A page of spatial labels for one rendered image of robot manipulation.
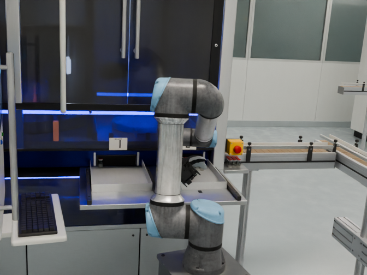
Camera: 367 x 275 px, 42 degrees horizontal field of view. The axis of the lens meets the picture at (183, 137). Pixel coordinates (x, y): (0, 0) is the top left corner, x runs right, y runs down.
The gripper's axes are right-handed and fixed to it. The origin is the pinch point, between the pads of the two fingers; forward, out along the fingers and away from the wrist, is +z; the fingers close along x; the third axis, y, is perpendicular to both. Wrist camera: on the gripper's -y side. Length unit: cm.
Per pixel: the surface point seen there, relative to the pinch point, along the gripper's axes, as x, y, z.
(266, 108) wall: -199, 204, -509
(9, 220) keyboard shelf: 64, -22, -38
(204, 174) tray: -10, 28, -57
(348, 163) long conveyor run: -74, 80, -58
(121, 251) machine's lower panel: 46, 35, -71
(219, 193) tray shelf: -7.0, 29.7, -32.5
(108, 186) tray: 26.7, -3.6, -41.4
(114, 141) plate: 12, -12, -65
